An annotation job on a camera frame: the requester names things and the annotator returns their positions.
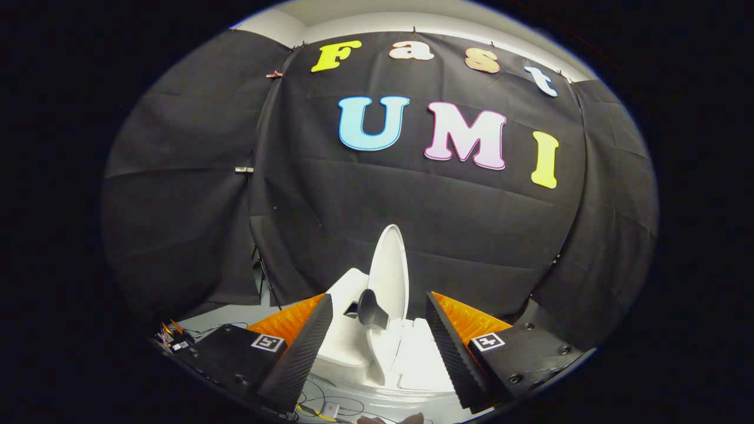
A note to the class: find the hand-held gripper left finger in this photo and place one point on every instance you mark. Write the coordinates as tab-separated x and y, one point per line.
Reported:
297	365

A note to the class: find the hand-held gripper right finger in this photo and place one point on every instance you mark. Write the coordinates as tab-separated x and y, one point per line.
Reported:
456	359

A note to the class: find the white toilet lid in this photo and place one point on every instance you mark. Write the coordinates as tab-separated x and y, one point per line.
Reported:
392	271

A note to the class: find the white toilet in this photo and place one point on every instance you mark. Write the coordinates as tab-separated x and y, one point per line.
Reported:
347	347

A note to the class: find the small white box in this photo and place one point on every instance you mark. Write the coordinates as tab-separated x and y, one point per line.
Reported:
331	410

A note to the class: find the black tripod stand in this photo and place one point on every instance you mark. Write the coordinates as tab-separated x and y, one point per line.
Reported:
265	282

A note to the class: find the orange and black gadgets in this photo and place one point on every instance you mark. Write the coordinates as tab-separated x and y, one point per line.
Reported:
172	338

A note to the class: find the black backdrop cloth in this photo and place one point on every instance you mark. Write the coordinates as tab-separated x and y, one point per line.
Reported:
412	206

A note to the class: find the copper cloth clip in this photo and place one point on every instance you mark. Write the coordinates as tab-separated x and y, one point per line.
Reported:
274	75

